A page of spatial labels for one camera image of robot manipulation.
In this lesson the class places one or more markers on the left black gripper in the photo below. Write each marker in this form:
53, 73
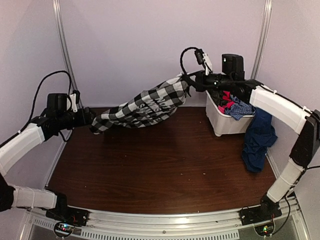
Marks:
85, 119

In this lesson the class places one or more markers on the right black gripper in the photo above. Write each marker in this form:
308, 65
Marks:
200, 84

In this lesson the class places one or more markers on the black white plaid shirt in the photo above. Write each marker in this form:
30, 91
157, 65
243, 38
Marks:
148, 108

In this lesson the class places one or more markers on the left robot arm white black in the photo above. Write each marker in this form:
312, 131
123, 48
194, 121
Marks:
61, 113

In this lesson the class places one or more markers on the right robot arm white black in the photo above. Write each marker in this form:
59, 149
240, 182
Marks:
304, 122

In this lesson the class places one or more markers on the white plastic laundry bin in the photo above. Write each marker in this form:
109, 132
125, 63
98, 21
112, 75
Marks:
223, 124

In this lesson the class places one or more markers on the dark grey garment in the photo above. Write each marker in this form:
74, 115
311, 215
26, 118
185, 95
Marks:
217, 97

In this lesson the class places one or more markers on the red pink garment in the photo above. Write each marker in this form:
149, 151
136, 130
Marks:
226, 102

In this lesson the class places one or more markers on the blue patterned garment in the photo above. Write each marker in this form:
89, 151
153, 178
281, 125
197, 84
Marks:
239, 109

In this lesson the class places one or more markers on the navy blue garment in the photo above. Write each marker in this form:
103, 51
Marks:
259, 136

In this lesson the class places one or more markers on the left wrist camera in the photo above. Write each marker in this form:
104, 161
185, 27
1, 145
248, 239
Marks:
73, 101

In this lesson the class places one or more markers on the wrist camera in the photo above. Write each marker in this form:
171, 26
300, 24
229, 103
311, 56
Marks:
204, 60
73, 101

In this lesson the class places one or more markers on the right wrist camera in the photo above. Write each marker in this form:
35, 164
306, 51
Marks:
204, 60

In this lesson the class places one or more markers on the right aluminium corner post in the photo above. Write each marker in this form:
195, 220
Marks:
264, 31

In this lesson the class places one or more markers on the aluminium corner post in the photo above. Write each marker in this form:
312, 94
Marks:
63, 42
264, 31

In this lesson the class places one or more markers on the left aluminium corner post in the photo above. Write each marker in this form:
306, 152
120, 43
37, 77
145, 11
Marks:
63, 42

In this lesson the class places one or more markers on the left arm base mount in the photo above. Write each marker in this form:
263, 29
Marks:
68, 218

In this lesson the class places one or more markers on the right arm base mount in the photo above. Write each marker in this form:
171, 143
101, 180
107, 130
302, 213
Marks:
263, 215

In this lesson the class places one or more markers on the aluminium front rail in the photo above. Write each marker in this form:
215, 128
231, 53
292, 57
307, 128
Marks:
217, 225

